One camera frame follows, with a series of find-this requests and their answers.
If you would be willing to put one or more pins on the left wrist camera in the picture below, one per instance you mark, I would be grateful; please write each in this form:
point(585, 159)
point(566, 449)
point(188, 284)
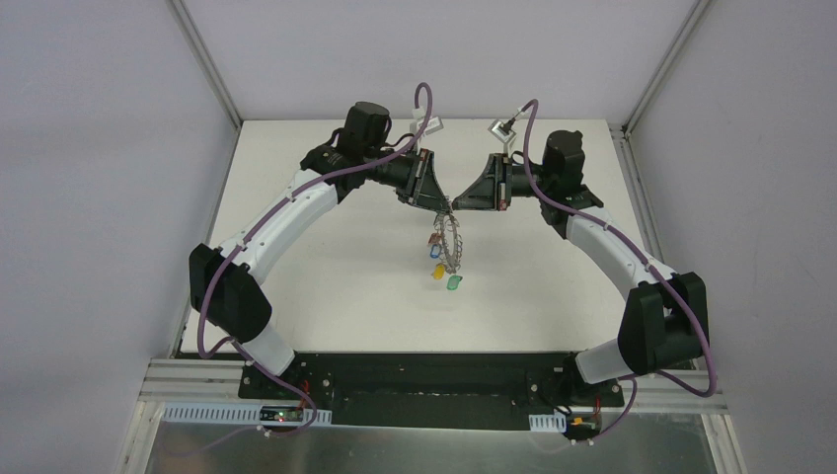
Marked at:
point(425, 126)

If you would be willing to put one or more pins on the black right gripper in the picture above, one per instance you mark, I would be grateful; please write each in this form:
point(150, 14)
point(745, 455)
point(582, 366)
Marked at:
point(501, 182)

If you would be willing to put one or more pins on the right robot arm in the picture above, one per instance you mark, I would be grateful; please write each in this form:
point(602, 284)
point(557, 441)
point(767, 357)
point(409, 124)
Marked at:
point(665, 321)

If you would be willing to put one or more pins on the green plastic key tag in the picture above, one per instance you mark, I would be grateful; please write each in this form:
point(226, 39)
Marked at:
point(453, 282)

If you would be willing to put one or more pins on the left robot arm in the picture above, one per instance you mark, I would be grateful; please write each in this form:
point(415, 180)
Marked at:
point(226, 280)

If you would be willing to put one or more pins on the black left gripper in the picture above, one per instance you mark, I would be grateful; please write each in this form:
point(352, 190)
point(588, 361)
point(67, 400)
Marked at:
point(418, 175)

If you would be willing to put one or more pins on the large metal keyring with rings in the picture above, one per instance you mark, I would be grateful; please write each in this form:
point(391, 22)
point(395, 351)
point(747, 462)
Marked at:
point(450, 241)

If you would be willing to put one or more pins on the right white cable duct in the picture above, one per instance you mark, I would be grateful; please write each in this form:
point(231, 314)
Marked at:
point(548, 423)

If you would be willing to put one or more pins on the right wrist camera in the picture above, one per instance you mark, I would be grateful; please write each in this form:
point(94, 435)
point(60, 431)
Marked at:
point(502, 130)

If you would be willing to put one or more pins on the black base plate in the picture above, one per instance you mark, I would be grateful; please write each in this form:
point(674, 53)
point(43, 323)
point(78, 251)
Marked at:
point(468, 391)

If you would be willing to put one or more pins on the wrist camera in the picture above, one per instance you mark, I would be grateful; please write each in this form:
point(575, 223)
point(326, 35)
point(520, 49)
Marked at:
point(502, 130)
point(425, 126)

